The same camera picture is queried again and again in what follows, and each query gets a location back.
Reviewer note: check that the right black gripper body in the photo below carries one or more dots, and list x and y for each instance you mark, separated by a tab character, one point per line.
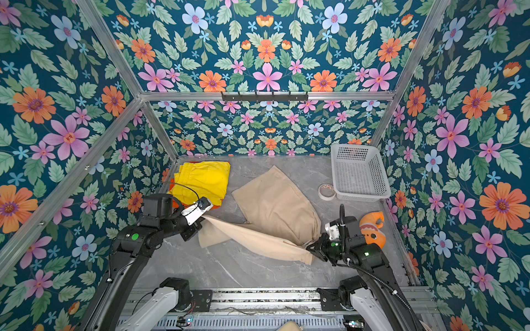
332	249

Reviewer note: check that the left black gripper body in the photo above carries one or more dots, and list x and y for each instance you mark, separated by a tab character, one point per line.
188	230

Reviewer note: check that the orange shorts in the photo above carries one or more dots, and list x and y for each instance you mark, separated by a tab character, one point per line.
190	186

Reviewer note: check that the beige shorts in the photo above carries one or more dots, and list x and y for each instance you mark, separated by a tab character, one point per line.
281	221

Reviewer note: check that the yellow shorts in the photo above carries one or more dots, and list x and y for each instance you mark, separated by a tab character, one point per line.
216	167

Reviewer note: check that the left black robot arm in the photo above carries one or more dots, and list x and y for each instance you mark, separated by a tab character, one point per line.
163	216

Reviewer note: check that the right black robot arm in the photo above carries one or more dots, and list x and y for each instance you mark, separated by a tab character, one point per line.
374	292

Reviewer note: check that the orange plush toy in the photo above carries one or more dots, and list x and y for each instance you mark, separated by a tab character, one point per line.
371	226

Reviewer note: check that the white tape roll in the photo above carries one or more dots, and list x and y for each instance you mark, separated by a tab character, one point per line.
326	192

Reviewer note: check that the white plastic laundry basket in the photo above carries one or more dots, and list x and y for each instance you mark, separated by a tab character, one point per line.
358	173

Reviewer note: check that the beige rounded object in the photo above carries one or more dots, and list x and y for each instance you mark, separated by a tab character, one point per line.
290	326

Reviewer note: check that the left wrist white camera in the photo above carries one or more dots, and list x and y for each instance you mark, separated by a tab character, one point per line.
195	211

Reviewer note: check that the wrist white camera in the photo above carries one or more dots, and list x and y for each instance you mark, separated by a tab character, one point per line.
333	231
195	211

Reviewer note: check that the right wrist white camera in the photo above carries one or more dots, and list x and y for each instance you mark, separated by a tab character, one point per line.
333	231

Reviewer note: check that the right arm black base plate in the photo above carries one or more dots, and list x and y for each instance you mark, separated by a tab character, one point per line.
330	301

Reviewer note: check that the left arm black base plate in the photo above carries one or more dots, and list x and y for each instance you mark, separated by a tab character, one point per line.
199	301

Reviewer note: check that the black wall hook rail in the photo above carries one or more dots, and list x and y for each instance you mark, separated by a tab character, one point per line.
264	97

